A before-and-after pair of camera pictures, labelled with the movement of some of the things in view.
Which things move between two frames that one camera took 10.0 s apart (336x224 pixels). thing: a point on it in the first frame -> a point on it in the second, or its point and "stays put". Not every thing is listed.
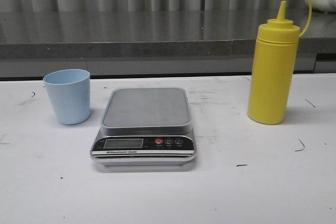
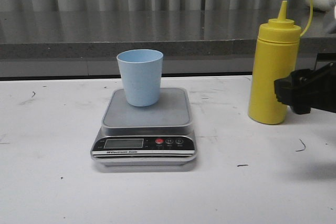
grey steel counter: x=142 y=42 stays put
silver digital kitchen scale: x=145 y=127 stays put
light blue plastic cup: x=70 y=91 -> x=141 y=70
